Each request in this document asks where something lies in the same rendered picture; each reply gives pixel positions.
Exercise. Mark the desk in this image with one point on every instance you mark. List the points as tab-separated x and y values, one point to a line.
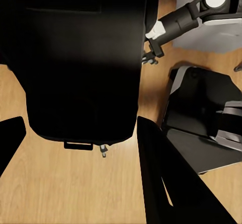
221	38

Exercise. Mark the digital camera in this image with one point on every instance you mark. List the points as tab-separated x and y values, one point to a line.
79	62

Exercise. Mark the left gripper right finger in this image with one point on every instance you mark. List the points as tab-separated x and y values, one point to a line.
173	192

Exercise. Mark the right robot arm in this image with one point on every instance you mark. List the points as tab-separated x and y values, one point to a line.
174	24

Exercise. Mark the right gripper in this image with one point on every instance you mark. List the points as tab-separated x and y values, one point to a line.
172	31

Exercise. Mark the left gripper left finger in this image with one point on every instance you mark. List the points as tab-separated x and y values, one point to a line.
12	133

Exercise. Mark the camera tripod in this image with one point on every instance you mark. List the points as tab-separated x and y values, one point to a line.
103	148

